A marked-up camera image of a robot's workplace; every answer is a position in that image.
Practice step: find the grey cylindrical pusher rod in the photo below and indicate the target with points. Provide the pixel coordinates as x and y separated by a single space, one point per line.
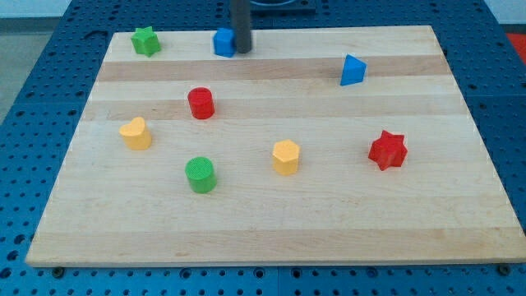
240 14

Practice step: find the blue cube block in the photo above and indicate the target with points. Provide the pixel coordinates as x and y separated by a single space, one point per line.
224 42

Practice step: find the green star block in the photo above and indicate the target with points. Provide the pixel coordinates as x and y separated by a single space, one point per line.
145 41

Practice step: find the red star block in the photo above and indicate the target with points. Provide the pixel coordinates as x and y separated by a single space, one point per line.
388 150

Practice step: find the red cylinder block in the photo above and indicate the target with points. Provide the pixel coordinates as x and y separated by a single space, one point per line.
201 103

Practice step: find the blue triangular prism block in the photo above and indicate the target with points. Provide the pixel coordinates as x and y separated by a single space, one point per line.
353 71

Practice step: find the yellow hexagon block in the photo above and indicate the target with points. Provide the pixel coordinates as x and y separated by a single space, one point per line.
285 156

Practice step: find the light wooden board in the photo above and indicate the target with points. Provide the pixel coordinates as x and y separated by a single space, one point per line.
112 206

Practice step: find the yellow heart block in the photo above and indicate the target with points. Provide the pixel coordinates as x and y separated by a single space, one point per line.
136 135

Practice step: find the green cylinder block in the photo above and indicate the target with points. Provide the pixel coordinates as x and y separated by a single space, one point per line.
200 174

